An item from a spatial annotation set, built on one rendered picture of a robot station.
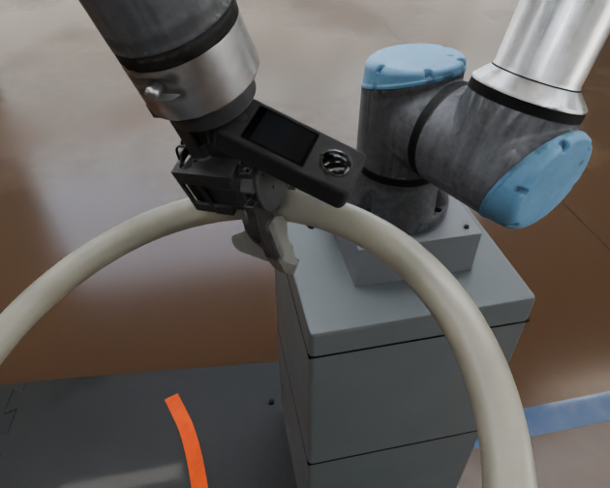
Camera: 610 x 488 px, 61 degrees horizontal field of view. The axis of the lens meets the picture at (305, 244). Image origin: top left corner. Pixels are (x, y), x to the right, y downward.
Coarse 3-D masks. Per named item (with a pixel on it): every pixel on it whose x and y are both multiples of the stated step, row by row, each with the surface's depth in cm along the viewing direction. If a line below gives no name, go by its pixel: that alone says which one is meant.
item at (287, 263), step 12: (276, 216) 46; (276, 228) 46; (240, 240) 50; (252, 240) 49; (276, 240) 47; (288, 240) 49; (252, 252) 50; (288, 252) 49; (276, 264) 49; (288, 264) 50
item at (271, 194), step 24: (240, 96) 37; (192, 120) 37; (216, 120) 37; (192, 144) 43; (192, 168) 43; (216, 168) 43; (240, 168) 42; (192, 192) 46; (216, 192) 45; (240, 192) 42; (264, 192) 43
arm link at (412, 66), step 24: (384, 48) 79; (408, 48) 79; (432, 48) 78; (384, 72) 72; (408, 72) 71; (432, 72) 71; (456, 72) 72; (360, 96) 81; (384, 96) 74; (408, 96) 72; (432, 96) 71; (360, 120) 82; (384, 120) 76; (408, 120) 73; (360, 144) 83; (384, 144) 78; (408, 144) 74; (384, 168) 81; (408, 168) 80
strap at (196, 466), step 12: (168, 408) 165; (180, 408) 165; (180, 420) 161; (180, 432) 158; (192, 432) 158; (192, 444) 155; (192, 456) 152; (192, 468) 150; (192, 480) 147; (204, 480) 147
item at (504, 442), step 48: (288, 192) 47; (96, 240) 51; (144, 240) 51; (384, 240) 41; (48, 288) 50; (432, 288) 37; (0, 336) 48; (480, 336) 34; (480, 384) 32; (480, 432) 31; (528, 432) 31; (528, 480) 29
